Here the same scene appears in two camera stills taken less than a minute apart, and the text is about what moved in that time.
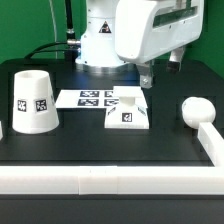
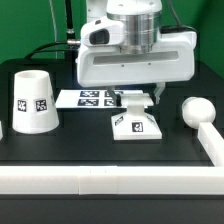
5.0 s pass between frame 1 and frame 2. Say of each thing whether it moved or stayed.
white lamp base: moved
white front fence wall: stayed
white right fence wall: stayed
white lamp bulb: stayed
